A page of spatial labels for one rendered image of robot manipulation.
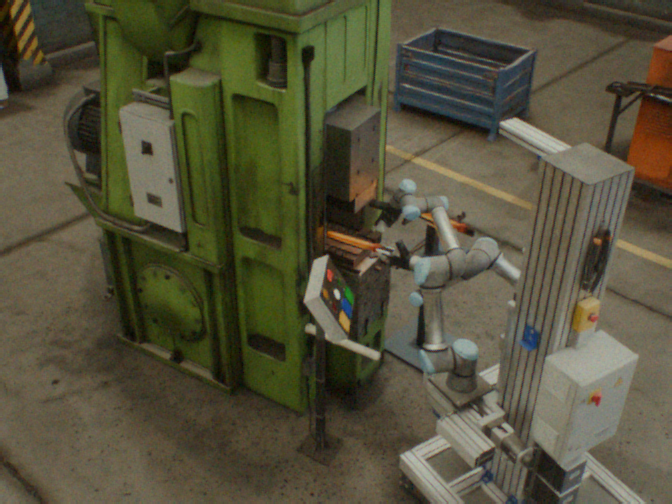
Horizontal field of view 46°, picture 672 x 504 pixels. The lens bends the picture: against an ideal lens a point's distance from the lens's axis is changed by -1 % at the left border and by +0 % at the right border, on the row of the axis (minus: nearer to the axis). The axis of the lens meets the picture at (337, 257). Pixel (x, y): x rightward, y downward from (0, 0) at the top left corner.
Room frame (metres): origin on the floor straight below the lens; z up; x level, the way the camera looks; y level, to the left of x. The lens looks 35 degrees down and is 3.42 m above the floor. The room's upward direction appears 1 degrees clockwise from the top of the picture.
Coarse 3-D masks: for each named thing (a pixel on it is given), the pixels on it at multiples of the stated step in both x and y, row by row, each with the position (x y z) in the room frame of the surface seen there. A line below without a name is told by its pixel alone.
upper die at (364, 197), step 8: (368, 192) 3.59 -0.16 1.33; (328, 200) 3.56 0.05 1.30; (336, 200) 3.53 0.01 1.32; (344, 200) 3.51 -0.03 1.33; (352, 200) 3.48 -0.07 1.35; (360, 200) 3.52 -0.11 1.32; (368, 200) 3.60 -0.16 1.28; (344, 208) 3.51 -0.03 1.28; (352, 208) 3.48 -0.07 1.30; (360, 208) 3.53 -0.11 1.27
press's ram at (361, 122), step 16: (336, 112) 3.63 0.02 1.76; (352, 112) 3.64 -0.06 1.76; (368, 112) 3.64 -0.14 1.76; (336, 128) 3.47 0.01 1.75; (352, 128) 3.45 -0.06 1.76; (368, 128) 3.57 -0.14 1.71; (336, 144) 3.47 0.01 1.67; (352, 144) 3.44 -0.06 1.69; (368, 144) 3.58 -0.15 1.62; (336, 160) 3.47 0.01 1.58; (352, 160) 3.44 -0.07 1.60; (368, 160) 3.58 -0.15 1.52; (336, 176) 3.47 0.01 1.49; (352, 176) 3.45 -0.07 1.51; (368, 176) 3.59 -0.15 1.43; (336, 192) 3.47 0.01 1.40; (352, 192) 3.45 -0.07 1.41
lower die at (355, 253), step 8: (336, 232) 3.73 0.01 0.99; (328, 240) 3.65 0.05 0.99; (336, 240) 3.64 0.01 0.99; (360, 240) 3.65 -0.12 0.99; (368, 240) 3.65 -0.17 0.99; (344, 248) 3.57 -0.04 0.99; (352, 248) 3.57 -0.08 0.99; (360, 248) 3.56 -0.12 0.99; (336, 256) 3.53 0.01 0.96; (344, 256) 3.51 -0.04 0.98; (352, 256) 3.51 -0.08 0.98; (360, 256) 3.54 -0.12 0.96; (352, 264) 3.48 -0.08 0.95
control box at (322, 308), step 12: (324, 264) 3.12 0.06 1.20; (312, 276) 3.06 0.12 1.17; (324, 276) 3.03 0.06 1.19; (336, 276) 3.14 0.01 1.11; (312, 288) 2.96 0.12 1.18; (324, 288) 2.96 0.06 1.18; (336, 288) 3.06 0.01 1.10; (312, 300) 2.87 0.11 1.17; (324, 300) 2.89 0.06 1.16; (336, 300) 2.99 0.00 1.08; (312, 312) 2.87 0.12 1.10; (324, 312) 2.86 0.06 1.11; (336, 312) 2.91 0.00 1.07; (324, 324) 2.86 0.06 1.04; (336, 324) 2.86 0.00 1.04; (336, 336) 2.86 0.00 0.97; (348, 336) 2.87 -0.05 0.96
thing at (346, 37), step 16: (368, 0) 3.83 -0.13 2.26; (336, 16) 3.57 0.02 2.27; (352, 16) 3.72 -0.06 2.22; (368, 16) 3.83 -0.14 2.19; (336, 32) 3.59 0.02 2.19; (352, 32) 3.72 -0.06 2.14; (368, 32) 3.83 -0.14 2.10; (336, 48) 3.59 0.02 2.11; (352, 48) 3.72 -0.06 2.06; (368, 48) 3.84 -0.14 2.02; (336, 64) 3.59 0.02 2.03; (352, 64) 3.72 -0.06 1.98; (336, 80) 3.60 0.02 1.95; (352, 80) 3.71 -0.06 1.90; (336, 96) 3.58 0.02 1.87
